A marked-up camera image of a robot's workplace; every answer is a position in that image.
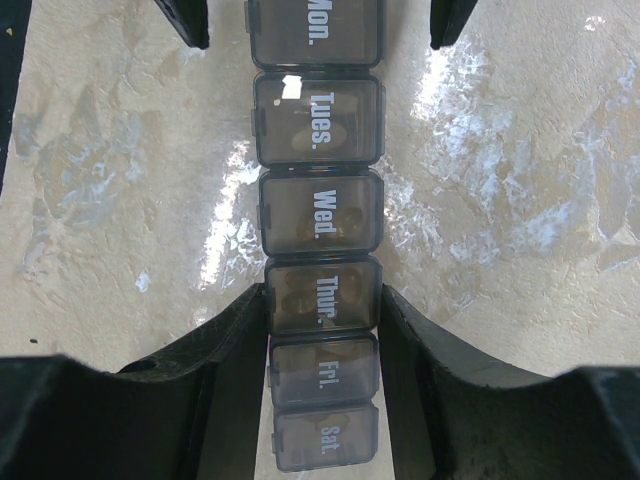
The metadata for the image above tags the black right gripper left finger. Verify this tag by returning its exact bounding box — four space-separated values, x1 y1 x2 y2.
1 284 268 479

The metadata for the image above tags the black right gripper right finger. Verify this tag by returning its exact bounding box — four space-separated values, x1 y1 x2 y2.
380 286 639 479

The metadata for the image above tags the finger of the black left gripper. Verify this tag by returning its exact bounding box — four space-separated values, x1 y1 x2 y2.
155 0 209 49
430 0 476 50

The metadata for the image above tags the grey weekly pill organizer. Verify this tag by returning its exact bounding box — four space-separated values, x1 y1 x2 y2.
245 1 386 473

